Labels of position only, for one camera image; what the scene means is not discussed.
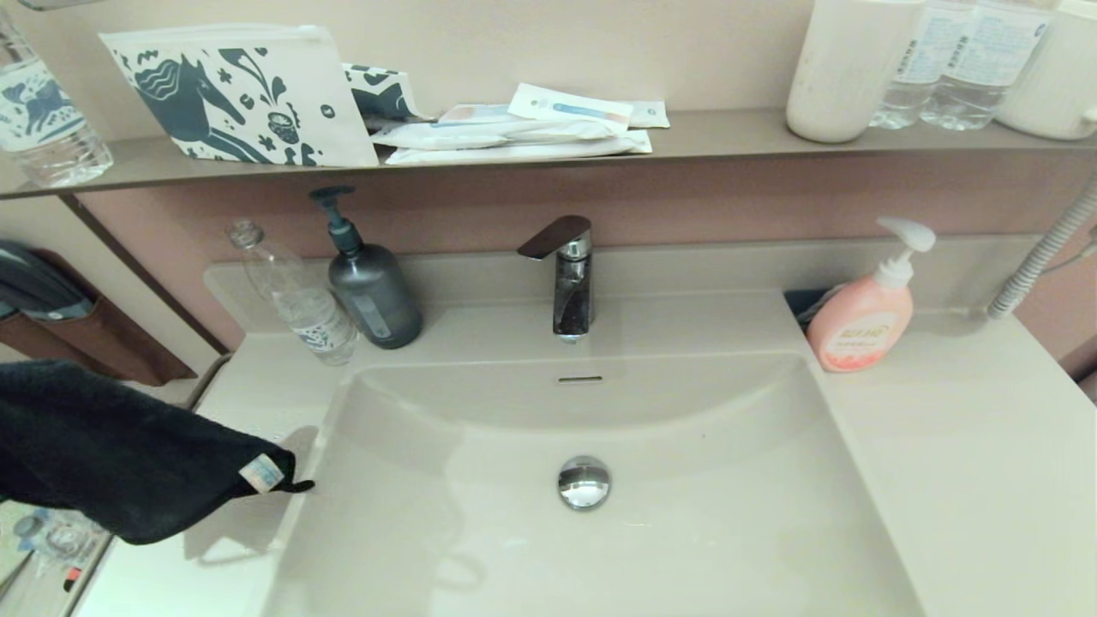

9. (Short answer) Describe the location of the chrome sink faucet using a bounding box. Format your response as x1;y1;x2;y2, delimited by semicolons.
517;215;595;342

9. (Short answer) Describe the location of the grey green microfiber cloth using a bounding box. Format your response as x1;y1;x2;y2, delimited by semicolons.
0;359;315;546

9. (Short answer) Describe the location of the beige sink basin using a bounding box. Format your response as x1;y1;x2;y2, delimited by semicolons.
257;350;926;617

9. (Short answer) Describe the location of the long white sachet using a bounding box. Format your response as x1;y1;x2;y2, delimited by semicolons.
386;130;654;165
371;118;629;151

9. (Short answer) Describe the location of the dark grey pump bottle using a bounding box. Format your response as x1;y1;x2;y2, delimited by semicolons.
309;186;424;350

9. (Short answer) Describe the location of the chrome drain stopper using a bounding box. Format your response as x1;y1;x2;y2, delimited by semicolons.
557;455;613;512

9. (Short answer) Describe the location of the white sachet blue stripe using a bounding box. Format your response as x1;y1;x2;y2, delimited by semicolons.
507;83;636;134

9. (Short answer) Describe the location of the pale pink sachet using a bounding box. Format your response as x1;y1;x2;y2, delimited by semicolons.
439;104;520;126

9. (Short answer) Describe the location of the clear empty plastic bottle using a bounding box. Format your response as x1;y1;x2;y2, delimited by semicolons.
226;219;360;367

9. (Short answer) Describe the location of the small blue patterned pouch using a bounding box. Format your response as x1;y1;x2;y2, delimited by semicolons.
343;63;434;131

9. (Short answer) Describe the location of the pink hand soap bottle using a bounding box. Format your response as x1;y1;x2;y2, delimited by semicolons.
807;217;937;374

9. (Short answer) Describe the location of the white pouch blue horse print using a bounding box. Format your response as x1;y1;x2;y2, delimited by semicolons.
99;23;381;168

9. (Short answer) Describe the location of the smooth white tumbler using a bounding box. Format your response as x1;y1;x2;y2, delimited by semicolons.
785;0;926;144

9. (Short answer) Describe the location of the brown hair dryer holder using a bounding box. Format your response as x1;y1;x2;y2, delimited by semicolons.
0;249;198;388

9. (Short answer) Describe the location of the clear water bottle white label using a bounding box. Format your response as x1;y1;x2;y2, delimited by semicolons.
920;0;1055;132
871;0;952;130

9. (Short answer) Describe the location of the dark grey hair dryer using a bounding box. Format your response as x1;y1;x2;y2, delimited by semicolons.
0;239;96;322

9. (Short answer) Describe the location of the water bottle blue animal label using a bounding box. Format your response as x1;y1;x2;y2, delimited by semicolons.
0;4;115;189

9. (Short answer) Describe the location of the shrink-wrapped water bottle pack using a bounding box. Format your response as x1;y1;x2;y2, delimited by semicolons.
10;507;114;592

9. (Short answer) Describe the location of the ribbed white cup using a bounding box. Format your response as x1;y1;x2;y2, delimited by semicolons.
996;0;1097;142

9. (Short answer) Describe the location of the grey wall shelf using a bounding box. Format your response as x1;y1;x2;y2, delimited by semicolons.
0;109;1097;201

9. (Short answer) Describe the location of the white corrugated hose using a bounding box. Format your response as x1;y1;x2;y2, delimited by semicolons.
986;176;1097;321

